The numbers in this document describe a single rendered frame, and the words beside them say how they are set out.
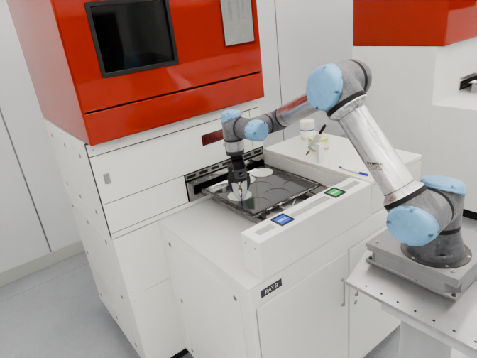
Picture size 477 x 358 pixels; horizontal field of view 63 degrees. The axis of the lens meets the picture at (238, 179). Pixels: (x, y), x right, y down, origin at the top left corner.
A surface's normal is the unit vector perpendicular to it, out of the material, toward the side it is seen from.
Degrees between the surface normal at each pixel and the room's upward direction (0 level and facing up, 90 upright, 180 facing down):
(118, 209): 90
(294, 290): 90
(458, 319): 0
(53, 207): 90
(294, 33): 90
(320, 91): 82
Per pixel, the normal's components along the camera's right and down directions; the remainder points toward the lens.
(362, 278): -0.11, -0.91
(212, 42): 0.60, 0.26
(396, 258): -0.76, 0.33
